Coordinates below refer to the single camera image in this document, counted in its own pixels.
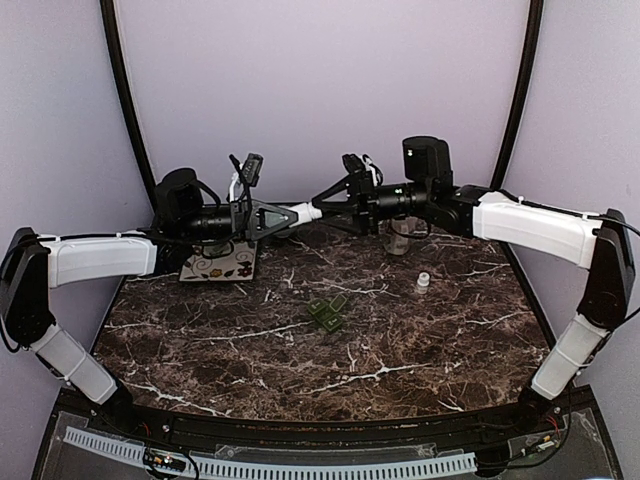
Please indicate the black frame post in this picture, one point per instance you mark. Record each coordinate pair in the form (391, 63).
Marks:
(124, 93)
(520, 93)

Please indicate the black front table rail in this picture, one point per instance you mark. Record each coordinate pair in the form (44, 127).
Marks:
(485, 429)

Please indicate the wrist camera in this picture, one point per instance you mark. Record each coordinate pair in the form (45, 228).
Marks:
(354, 164)
(245, 178)

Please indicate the white slotted cable duct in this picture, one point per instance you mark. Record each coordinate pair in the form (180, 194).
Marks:
(241, 462)

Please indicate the square floral ceramic plate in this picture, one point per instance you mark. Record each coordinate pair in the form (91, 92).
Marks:
(233, 261)

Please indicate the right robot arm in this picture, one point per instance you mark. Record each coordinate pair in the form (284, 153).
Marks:
(598, 243)

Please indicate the cream coral-print mug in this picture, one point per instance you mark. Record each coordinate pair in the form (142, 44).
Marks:
(398, 230)

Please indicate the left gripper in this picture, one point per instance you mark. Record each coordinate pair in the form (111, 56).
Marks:
(246, 217)

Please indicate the small green circuit board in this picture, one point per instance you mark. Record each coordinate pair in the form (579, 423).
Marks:
(160, 460)

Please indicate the white pill bottle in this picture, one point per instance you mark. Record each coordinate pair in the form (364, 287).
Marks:
(423, 282)
(306, 213)

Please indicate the right black frame post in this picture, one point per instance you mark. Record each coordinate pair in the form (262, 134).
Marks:
(520, 93)

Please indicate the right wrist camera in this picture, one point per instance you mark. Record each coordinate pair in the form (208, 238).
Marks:
(354, 164)

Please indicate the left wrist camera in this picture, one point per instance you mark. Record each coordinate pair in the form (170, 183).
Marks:
(245, 178)

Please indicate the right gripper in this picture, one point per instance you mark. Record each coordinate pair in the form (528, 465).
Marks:
(366, 217)

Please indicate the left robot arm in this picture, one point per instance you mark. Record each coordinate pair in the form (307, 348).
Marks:
(189, 215)

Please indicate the left black frame post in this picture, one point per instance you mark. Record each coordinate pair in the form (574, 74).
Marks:
(124, 93)

